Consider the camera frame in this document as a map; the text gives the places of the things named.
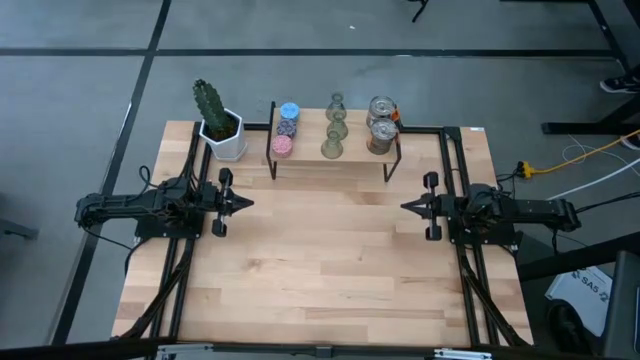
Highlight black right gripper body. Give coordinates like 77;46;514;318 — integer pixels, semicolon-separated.
422;171;454;242

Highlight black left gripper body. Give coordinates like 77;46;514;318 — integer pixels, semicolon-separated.
210;167;236;239

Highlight pink patterned tin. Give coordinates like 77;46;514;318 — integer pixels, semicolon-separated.
270;134;295;160

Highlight silver can orange label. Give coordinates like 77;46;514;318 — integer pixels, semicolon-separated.
366;118;400;156

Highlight dark red patterned bowl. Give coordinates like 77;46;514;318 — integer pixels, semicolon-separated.
275;118;299;140

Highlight silver can floral label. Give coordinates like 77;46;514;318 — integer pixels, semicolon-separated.
366;94;402;126

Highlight green glass candlestick holder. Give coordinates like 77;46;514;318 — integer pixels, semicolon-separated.
327;110;350;141
320;129;345;161
326;92;348;121

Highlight wooden shelf black legs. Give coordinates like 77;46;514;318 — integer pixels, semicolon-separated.
265;101;404;183

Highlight green cactus plant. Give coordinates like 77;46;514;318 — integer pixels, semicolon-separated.
192;78;236;137

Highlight white cardboard box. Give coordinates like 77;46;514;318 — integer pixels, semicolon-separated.
544;265;614;338

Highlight black aluminium rig frame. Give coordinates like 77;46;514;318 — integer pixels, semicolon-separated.
110;119;640;360

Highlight black looped cable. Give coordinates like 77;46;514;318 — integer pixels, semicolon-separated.
137;164;161;194
494;171;521;199

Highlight thin white cable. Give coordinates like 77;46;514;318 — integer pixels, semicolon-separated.
561;133;640;177

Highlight yellow cable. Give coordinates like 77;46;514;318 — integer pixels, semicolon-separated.
517;128;640;180

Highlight black cables bundle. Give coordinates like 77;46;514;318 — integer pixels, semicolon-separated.
549;192;640;251

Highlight black desk frame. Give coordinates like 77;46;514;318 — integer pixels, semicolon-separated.
541;0;640;136

